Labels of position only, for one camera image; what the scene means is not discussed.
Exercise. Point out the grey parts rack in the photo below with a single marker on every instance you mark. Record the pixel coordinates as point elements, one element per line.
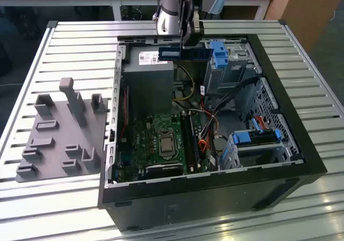
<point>59,133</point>

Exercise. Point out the silver disk cage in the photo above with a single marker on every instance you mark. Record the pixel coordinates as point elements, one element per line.
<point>285,149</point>

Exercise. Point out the hard disk in blue carrier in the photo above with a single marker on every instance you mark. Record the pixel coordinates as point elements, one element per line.
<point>243,138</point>

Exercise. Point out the black table corner cap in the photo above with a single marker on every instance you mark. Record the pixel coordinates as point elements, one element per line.
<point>52,24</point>
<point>282,22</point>

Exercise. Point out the black RAM slot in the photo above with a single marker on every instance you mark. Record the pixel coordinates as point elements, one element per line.
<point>187,141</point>

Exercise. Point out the silver drive cage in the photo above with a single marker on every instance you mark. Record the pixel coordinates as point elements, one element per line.
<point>233,74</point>

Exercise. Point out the black graphics card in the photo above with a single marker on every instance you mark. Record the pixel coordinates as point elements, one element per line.
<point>164,169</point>

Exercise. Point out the round grey speaker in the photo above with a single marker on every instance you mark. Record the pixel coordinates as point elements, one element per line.
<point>221,144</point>

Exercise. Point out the grey power supply unit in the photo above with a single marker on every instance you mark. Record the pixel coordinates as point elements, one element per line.
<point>147,85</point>

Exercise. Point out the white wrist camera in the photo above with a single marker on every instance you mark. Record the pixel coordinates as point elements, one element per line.
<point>200,27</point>

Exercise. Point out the wooden cabinet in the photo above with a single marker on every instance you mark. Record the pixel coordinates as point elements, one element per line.
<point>309,10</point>

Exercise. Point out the black PC case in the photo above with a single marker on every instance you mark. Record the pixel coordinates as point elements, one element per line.
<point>188,203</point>

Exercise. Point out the blue drive carrier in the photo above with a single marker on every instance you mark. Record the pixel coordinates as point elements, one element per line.
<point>219,54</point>

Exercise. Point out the silver CPU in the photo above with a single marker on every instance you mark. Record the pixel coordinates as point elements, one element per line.
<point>166,145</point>

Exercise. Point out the green motherboard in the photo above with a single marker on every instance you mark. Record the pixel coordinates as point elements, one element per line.
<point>139,144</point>

